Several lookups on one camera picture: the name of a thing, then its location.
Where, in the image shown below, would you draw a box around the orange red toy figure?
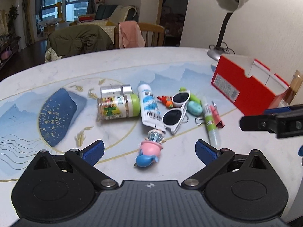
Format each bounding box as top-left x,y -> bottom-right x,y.
157,95 -> 173,109

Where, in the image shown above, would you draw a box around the pink binder clip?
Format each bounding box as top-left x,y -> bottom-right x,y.
211,101 -> 224,129

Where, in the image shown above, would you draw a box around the black lamp cable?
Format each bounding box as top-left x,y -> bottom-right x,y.
208,41 -> 236,55

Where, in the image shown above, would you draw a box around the sofa with blankets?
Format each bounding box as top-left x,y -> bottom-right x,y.
70,5 -> 139,42

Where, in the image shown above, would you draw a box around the red cardboard box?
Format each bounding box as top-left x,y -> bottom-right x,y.
211,54 -> 289,115

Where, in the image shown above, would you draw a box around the pink cloth on chair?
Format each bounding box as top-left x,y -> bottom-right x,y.
118,21 -> 145,49

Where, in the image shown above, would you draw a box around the white quilted garment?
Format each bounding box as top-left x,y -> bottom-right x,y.
45,47 -> 62,63

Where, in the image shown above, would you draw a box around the white desk lamp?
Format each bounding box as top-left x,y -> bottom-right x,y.
207,0 -> 249,61

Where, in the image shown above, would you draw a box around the green marker pen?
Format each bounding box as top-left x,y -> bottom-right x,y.
179,87 -> 201,105

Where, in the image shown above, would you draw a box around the clear jar silver lid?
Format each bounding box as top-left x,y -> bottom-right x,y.
100,85 -> 122,98

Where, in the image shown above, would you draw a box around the green white glue stick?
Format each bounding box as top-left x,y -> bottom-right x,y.
201,97 -> 220,149

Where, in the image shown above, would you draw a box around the green-lid labelled jar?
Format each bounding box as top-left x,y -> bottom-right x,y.
97,94 -> 140,120

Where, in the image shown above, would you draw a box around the white blue tube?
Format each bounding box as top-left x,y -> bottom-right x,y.
138,84 -> 165,132

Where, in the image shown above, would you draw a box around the pink blue pig toy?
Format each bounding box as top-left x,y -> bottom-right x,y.
134,129 -> 165,168

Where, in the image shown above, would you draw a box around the olive green jacket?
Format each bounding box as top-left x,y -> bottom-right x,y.
46,25 -> 115,58

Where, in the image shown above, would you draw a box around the small white-cap bottle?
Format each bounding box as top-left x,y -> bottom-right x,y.
121,85 -> 133,95

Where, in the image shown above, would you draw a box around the wooden chair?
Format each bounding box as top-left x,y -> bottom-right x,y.
114,23 -> 165,49

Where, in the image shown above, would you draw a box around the white frame sunglasses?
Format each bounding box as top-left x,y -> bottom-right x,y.
162,90 -> 190,135

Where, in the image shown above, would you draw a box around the teal oval eraser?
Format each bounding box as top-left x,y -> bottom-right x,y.
187,100 -> 203,117

